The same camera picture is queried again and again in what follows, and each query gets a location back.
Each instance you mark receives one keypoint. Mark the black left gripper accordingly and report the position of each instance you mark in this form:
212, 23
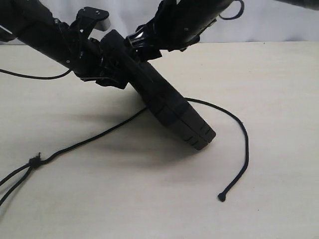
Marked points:
86, 58

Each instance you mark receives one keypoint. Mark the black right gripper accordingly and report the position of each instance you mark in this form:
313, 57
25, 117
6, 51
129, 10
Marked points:
145, 42

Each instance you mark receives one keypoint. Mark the black plastic carry case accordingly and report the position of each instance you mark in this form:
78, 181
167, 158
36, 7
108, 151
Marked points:
165, 103

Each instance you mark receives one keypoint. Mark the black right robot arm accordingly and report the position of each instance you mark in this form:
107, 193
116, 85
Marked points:
177, 25

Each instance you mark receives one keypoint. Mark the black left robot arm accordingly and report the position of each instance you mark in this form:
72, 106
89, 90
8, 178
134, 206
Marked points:
33, 23

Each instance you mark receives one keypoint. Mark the white backdrop curtain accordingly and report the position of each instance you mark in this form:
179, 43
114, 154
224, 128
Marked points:
262, 20

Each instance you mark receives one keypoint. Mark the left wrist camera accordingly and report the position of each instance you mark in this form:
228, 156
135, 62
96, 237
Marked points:
92, 18

